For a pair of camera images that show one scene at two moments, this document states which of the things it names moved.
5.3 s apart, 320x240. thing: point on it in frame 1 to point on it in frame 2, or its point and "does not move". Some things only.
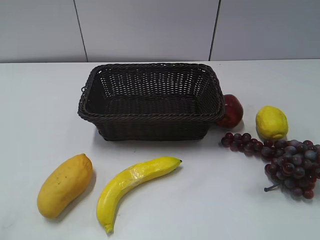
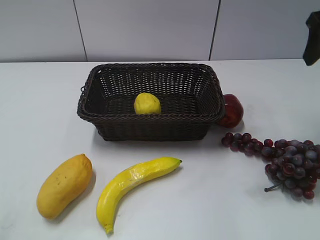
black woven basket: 152,102 does not move
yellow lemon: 272,123 to 146,103
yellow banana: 125,181 does not move
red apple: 233,112 does not move
